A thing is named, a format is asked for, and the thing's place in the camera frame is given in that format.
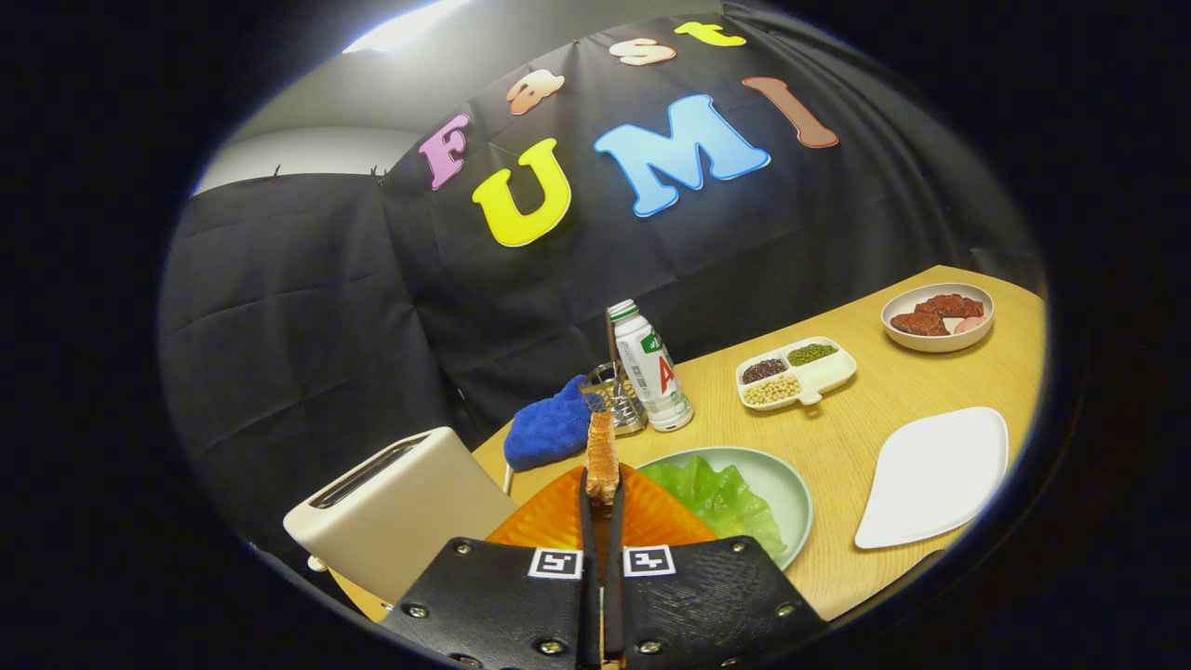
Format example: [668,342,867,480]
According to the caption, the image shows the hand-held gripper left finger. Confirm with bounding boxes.
[380,465,602,670]

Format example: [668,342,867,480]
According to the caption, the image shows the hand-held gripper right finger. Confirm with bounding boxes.
[603,462,829,670]

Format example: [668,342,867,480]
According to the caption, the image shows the toasted bread slice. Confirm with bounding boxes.
[586,411,621,508]

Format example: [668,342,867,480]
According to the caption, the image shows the green lettuce leaf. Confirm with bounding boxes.
[638,455,787,559]

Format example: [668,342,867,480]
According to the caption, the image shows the blue cloth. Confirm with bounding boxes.
[503,375,606,472]

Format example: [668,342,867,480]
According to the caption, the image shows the white toaster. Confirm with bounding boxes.
[283,426,517,604]

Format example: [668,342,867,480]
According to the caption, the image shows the white drink bottle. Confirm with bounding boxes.
[608,299,695,434]

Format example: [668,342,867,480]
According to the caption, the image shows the green plate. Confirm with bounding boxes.
[636,447,814,571]

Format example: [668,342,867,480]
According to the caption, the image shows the white divided dish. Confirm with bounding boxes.
[735,336,858,411]

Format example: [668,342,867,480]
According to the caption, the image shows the white leaf-shaped plate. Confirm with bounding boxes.
[854,406,1010,550]

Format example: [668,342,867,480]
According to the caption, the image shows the black backdrop cloth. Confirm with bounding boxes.
[158,5,1043,559]

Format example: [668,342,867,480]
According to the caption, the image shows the white bowl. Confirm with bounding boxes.
[880,283,996,354]

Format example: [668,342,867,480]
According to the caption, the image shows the red meat pieces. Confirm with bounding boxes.
[890,294,985,337]

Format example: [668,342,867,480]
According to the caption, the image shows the metal wire utensil holder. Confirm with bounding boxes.
[581,362,649,438]

